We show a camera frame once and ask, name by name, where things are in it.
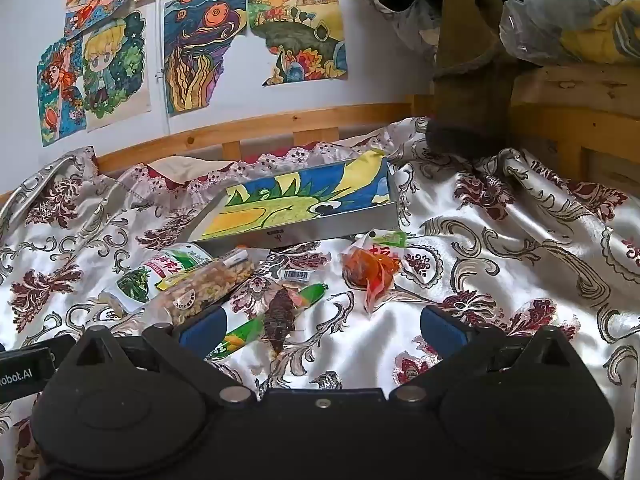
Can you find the blue girl wall drawing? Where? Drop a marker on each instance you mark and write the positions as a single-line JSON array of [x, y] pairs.
[[60, 92]]

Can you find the grey tray with colourful lining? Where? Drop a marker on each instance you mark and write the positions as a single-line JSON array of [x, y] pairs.
[[295, 200]]

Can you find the orange red snack packet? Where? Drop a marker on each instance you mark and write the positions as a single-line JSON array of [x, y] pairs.
[[372, 267]]

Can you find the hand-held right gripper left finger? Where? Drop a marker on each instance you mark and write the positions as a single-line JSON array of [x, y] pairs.
[[200, 329]]

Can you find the swirly sea wall drawing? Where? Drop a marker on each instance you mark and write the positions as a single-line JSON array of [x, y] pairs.
[[200, 50]]

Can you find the floral hanging cloth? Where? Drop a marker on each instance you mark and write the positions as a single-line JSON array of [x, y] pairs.
[[410, 30]]

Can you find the blond child wall drawing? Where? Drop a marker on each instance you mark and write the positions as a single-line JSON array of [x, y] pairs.
[[115, 70]]

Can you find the plastic bag of clothes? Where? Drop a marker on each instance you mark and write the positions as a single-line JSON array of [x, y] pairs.
[[575, 10]]

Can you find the cream bed sheet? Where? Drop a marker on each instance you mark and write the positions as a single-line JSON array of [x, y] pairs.
[[190, 166]]

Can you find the green vegetable snack packet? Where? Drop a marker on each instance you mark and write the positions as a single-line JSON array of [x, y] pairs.
[[150, 277]]

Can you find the white wall conduit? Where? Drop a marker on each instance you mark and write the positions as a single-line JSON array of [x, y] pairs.
[[162, 60]]

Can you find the hill landscape wall drawing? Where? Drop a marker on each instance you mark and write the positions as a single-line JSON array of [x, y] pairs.
[[300, 30]]

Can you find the clear nut snack packet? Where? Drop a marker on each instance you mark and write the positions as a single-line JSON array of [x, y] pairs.
[[205, 282]]

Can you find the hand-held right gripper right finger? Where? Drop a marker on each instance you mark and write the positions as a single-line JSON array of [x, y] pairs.
[[446, 325]]

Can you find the olive hanging coat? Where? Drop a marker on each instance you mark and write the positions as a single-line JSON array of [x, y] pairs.
[[470, 35]]

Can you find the wooden bed headboard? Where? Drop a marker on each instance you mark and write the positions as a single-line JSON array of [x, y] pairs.
[[250, 127]]

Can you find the floral satin blanket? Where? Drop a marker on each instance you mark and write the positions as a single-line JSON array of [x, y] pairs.
[[525, 270]]

